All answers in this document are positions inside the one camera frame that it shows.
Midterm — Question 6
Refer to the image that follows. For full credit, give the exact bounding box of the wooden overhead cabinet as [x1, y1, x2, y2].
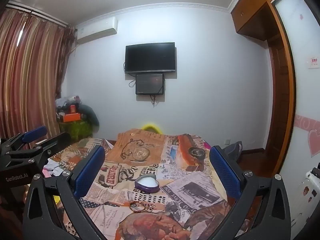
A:
[230, 0, 290, 42]

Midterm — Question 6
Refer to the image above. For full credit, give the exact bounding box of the printed blanket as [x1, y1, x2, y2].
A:
[42, 129, 253, 240]

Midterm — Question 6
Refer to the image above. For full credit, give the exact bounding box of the dark green cloth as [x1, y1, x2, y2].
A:
[79, 104, 100, 127]

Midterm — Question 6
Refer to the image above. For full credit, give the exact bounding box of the striped red curtain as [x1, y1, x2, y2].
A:
[0, 4, 75, 140]

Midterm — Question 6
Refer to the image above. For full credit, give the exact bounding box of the black wall television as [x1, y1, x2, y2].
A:
[125, 42, 176, 74]

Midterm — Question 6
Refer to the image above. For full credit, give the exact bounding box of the long orange box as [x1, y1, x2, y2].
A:
[62, 112, 82, 122]

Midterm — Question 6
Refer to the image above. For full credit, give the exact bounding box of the pink heart wall sticker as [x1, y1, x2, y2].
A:
[307, 127, 320, 158]

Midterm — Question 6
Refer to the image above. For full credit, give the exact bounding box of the wooden door frame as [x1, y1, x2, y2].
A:
[265, 1, 297, 155]

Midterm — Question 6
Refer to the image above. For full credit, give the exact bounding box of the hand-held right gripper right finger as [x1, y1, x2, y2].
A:
[209, 145, 294, 240]

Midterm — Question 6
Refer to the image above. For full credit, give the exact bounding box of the white plastic bag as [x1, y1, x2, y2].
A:
[55, 95, 83, 108]

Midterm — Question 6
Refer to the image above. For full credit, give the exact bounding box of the brown braided bracelet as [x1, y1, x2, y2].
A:
[129, 201, 147, 213]

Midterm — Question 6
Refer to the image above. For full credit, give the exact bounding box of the white air conditioner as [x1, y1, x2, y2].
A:
[76, 17, 118, 45]

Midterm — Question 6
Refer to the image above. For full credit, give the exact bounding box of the pink wall border strip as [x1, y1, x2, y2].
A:
[295, 114, 320, 130]

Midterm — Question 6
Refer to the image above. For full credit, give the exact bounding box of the dark backpack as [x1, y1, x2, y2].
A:
[221, 141, 243, 160]

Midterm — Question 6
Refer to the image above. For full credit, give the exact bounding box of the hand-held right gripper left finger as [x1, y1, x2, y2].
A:
[22, 145, 107, 240]

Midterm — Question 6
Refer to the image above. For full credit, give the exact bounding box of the purple heart-shaped tin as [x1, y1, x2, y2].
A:
[134, 175, 160, 194]

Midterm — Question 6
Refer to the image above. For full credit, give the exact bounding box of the curtain rail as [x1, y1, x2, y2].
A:
[6, 1, 70, 27]

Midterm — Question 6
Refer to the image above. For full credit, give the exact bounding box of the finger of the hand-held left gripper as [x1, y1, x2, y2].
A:
[7, 132, 72, 171]
[5, 126, 48, 155]

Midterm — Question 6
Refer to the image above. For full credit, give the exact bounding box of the white stickered suitcase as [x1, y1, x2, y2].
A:
[299, 162, 320, 205]

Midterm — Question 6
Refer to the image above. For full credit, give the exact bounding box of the small black wall screen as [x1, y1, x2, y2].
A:
[135, 73, 165, 95]

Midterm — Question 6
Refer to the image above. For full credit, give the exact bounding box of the yellow hoop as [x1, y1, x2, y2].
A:
[141, 123, 163, 133]

